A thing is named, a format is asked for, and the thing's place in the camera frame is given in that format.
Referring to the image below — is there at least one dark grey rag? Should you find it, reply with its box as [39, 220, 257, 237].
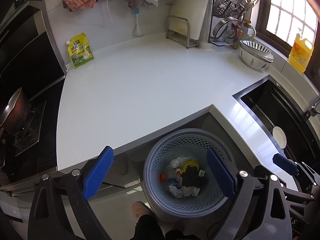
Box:
[181, 171, 208, 189]

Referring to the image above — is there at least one yellow square plastic ring lid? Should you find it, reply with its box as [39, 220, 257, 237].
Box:
[182, 160, 200, 173]

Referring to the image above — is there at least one orange peel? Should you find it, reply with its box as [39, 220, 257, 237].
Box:
[159, 173, 167, 184]

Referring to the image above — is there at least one black kitchen sink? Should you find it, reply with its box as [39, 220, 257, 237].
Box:
[233, 75, 319, 168]

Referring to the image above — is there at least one grey perforated trash basket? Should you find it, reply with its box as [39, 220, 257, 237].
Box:
[143, 128, 235, 220]

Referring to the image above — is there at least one white bowl in sink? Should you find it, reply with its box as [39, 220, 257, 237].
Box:
[272, 126, 287, 149]

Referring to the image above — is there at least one steel faucet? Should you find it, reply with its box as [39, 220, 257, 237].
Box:
[303, 96, 320, 121]

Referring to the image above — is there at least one black gas stove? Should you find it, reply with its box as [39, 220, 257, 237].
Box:
[0, 100, 48, 178]

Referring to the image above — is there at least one dark wok pan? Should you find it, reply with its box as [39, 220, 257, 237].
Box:
[1, 87, 31, 135]

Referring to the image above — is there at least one white striped colander bowl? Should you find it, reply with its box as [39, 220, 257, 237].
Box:
[240, 40, 274, 70]

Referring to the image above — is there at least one yellow oil bottle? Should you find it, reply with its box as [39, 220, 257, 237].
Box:
[288, 33, 314, 73]

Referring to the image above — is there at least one yellow seasoning pouch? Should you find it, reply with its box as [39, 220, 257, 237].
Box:
[66, 33, 94, 68]

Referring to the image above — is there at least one steel cutting board rack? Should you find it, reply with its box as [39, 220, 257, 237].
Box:
[165, 15, 202, 49]

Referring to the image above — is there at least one white bottle brush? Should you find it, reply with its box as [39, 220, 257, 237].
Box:
[133, 7, 143, 36]

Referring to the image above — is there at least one steel pot lid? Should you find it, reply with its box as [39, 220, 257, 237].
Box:
[213, 17, 240, 42]

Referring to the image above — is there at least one window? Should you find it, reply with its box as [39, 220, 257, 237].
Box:
[257, 0, 318, 56]

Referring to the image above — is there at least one steel steamer plate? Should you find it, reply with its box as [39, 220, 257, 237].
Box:
[213, 0, 260, 18]

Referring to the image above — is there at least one black dish rack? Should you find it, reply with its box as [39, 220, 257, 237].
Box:
[209, 0, 260, 48]

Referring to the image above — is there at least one white cutting board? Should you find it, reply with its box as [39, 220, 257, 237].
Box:
[168, 0, 213, 42]

